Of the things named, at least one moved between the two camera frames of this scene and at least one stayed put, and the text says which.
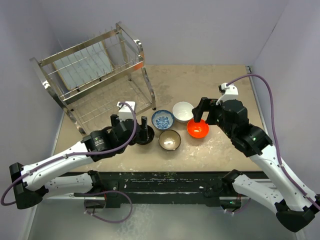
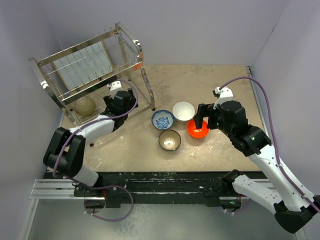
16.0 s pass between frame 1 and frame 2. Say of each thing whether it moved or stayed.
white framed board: stayed
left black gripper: moved
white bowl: stayed
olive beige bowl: moved
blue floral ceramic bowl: stayed
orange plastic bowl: stayed
